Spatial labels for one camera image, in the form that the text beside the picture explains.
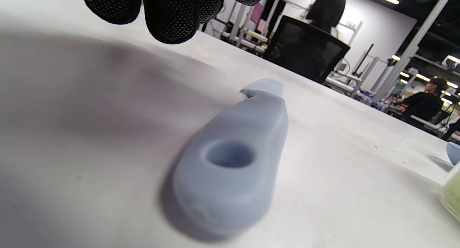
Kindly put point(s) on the person's left hand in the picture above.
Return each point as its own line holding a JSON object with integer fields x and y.
{"x": 172, "y": 14}

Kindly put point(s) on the light blue plastic knife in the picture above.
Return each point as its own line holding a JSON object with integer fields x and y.
{"x": 244, "y": 125}

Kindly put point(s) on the glass chicken bouillon jar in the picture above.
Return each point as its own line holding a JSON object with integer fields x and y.
{"x": 452, "y": 194}

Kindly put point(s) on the black mesh office chair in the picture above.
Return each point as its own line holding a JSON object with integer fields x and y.
{"x": 305, "y": 50}

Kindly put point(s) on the blue round dish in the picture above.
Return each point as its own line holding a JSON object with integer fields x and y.
{"x": 454, "y": 152}

